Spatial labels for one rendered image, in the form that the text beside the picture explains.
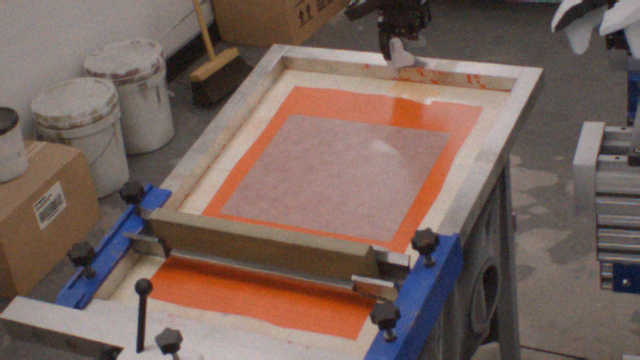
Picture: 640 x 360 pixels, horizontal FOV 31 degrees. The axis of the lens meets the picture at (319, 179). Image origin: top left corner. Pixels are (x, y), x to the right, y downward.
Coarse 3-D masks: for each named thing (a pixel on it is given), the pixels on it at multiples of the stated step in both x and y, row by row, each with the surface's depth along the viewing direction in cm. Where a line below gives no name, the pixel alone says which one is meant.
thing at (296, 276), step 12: (180, 252) 198; (192, 252) 197; (216, 264) 194; (228, 264) 193; (240, 264) 192; (252, 264) 192; (276, 276) 189; (288, 276) 188; (300, 276) 187; (312, 276) 187; (336, 288) 184; (348, 288) 183
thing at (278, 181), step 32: (288, 96) 234; (320, 96) 232; (352, 96) 230; (384, 96) 228; (288, 128) 226; (320, 128) 224; (352, 128) 222; (256, 160) 220; (288, 160) 218; (320, 160) 216; (224, 192) 214; (256, 192) 213; (288, 192) 211; (320, 192) 209; (256, 224) 206; (288, 224) 204; (160, 288) 198; (192, 288) 196; (224, 288) 194; (256, 288) 193
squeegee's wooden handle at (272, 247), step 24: (168, 216) 195; (192, 216) 194; (168, 240) 198; (192, 240) 195; (216, 240) 192; (240, 240) 189; (264, 240) 187; (288, 240) 185; (312, 240) 183; (336, 240) 182; (264, 264) 191; (288, 264) 188; (312, 264) 185; (336, 264) 182; (360, 264) 180
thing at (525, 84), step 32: (288, 64) 241; (320, 64) 237; (352, 64) 233; (384, 64) 230; (416, 64) 228; (448, 64) 225; (480, 64) 223; (256, 96) 233; (512, 96) 213; (224, 128) 224; (512, 128) 206; (192, 160) 218; (480, 160) 201; (480, 192) 195; (448, 224) 190; (128, 256) 202; (128, 320) 188; (160, 320) 187; (192, 320) 185; (288, 352) 175; (320, 352) 174
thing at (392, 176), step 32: (384, 128) 220; (416, 128) 218; (448, 128) 216; (352, 160) 214; (384, 160) 212; (416, 160) 210; (448, 160) 208; (352, 192) 207; (384, 192) 205; (416, 192) 203; (320, 224) 202; (352, 224) 200; (384, 224) 199; (416, 224) 197; (288, 288) 191; (320, 288) 190; (288, 320) 186; (320, 320) 184; (352, 320) 183
